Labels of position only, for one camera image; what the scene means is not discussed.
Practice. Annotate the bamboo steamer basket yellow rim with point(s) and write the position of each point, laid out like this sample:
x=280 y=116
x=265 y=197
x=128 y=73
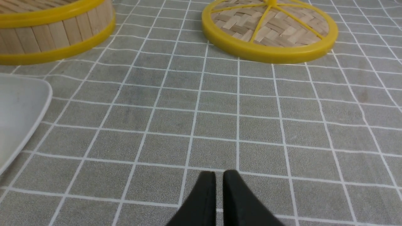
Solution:
x=40 y=31

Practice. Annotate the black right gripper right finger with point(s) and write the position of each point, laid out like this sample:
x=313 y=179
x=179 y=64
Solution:
x=241 y=207

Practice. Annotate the grey checked tablecloth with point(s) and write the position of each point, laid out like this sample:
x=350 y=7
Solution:
x=133 y=122

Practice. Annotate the bamboo steamer lid yellow rim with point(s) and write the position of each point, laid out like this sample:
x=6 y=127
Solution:
x=269 y=31

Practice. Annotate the white rectangular plate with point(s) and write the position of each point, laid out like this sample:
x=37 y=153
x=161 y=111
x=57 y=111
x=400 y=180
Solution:
x=23 y=104

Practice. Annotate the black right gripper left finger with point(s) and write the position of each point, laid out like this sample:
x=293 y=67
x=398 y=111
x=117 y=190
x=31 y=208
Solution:
x=199 y=209

